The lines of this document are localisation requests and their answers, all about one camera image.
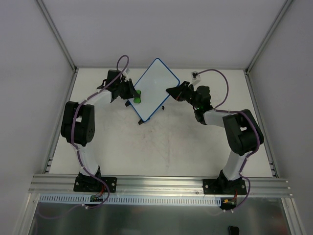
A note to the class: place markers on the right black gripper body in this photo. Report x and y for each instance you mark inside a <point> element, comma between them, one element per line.
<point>186,90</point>

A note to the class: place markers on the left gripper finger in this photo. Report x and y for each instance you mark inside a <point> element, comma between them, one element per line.
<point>132,94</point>
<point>130,86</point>

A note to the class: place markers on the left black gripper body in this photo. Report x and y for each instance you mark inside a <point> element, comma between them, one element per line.
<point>128,89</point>

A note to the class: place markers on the green bone-shaped eraser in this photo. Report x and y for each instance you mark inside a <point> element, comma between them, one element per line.
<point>137,97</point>

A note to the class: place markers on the blue-framed whiteboard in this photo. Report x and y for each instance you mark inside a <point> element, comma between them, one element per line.
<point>153,84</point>

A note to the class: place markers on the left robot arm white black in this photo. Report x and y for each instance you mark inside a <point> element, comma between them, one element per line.
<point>78,125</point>

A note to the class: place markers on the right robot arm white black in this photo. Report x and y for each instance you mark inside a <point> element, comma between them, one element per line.
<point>243,134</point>

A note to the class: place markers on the left circuit board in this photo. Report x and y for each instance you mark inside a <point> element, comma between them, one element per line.
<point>96,198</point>

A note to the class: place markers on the circuit board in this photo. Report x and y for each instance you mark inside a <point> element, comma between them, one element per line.
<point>96,198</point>
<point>229,201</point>

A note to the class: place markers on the right circuit board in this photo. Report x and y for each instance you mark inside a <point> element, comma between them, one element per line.
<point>229,201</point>

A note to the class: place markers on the small black object bottom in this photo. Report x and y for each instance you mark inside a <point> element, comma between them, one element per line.
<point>233,230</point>

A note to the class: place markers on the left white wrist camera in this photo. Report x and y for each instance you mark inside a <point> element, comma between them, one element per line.
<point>126,73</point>

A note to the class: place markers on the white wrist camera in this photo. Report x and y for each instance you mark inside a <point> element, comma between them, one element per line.
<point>196,79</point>
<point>126,73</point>

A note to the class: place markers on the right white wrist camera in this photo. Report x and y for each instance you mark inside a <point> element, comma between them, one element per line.
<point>196,79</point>

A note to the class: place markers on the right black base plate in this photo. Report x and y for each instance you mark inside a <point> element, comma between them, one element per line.
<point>214,186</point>

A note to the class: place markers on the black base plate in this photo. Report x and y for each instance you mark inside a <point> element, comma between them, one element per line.
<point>214,186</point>
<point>88,184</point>

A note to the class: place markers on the left aluminium frame post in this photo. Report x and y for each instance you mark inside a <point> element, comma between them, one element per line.
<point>56,34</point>

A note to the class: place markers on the aluminium frame post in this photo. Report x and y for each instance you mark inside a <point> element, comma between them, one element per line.
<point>56,34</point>
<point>274,25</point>

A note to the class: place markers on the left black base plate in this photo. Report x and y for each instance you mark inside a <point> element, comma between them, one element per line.
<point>88,184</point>

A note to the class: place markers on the white slotted cable duct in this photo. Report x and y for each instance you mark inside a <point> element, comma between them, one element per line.
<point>134,200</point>

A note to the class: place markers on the aluminium front rail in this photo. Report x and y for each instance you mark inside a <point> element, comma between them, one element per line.
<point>160,186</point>

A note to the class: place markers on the right aluminium frame post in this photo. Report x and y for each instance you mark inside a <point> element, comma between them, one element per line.
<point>274,25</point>

